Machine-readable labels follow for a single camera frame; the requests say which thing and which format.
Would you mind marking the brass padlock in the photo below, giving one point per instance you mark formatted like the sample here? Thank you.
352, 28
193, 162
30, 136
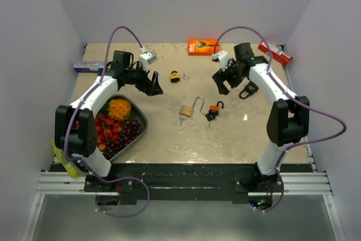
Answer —
188, 111

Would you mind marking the aluminium rail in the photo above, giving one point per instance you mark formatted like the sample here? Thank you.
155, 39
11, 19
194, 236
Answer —
60, 183

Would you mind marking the black padlock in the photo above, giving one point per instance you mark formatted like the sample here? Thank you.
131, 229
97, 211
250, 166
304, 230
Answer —
250, 89

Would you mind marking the yellow padlock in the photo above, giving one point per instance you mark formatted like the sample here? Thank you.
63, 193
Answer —
174, 77

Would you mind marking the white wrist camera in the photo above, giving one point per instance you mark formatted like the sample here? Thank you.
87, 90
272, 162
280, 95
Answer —
146, 59
223, 58

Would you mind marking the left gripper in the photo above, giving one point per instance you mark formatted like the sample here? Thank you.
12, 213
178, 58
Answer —
150, 87

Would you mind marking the purple white box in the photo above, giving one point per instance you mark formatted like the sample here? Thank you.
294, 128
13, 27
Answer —
88, 67

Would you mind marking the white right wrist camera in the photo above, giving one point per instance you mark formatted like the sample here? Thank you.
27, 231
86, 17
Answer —
223, 58

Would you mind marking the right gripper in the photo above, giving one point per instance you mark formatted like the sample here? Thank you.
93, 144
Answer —
220, 76

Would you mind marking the silver keys of brass padlock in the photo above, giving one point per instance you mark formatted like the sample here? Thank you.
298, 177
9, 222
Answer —
181, 119

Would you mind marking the orange razor box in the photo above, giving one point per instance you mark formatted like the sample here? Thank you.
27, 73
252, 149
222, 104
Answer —
202, 47

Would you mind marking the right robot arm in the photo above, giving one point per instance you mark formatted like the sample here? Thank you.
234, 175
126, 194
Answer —
287, 123

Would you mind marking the dark grape bunch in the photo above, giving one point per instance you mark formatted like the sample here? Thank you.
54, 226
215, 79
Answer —
116, 136

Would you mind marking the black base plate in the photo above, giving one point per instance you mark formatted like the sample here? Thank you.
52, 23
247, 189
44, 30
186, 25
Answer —
131, 180

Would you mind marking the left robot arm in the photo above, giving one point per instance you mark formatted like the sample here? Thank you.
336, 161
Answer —
75, 128

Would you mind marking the orange padlock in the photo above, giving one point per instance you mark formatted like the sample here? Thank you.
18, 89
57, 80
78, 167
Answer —
213, 112

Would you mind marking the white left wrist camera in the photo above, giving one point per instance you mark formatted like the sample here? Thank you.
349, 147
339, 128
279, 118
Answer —
146, 59

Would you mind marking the red box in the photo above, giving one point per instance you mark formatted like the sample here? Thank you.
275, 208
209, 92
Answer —
277, 51

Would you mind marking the grey fruit tray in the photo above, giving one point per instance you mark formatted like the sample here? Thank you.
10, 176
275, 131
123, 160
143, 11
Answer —
102, 116

